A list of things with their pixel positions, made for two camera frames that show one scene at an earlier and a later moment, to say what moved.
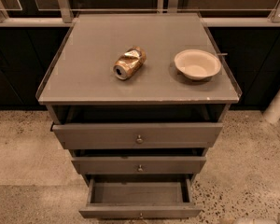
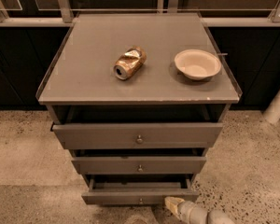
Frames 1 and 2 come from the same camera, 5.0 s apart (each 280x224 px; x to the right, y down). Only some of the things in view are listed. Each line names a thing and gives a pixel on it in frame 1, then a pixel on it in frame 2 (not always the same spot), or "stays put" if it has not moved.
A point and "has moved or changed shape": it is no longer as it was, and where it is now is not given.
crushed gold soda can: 129,63 stays put
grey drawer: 140,197 has moved or changed shape
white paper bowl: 197,64 stays put
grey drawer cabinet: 137,98 stays put
